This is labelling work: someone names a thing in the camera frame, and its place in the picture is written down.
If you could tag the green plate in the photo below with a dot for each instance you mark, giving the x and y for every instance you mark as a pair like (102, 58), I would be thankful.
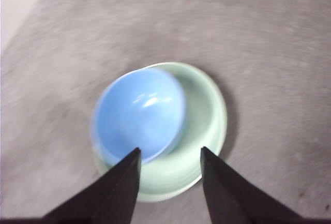
(201, 120)

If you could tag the blue bowl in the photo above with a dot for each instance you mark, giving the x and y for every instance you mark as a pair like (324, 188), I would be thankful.
(139, 120)

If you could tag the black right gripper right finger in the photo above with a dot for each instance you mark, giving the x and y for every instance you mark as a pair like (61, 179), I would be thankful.
(232, 198)

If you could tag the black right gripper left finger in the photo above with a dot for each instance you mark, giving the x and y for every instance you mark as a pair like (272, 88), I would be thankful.
(108, 195)

